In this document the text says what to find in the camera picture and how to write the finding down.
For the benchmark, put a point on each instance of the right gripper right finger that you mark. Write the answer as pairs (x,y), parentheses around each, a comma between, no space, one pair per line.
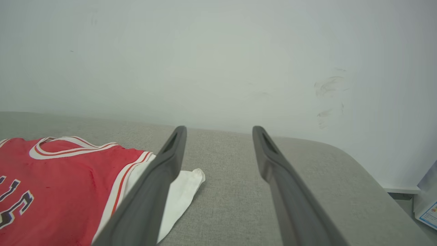
(290,205)

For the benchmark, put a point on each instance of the white box with blue label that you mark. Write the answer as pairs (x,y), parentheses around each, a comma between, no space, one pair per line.
(426,201)

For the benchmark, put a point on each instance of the red Bulls basketball jersey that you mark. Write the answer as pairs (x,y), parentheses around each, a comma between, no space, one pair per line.
(68,177)

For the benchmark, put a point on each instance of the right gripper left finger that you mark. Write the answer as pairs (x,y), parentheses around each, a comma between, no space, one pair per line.
(150,201)

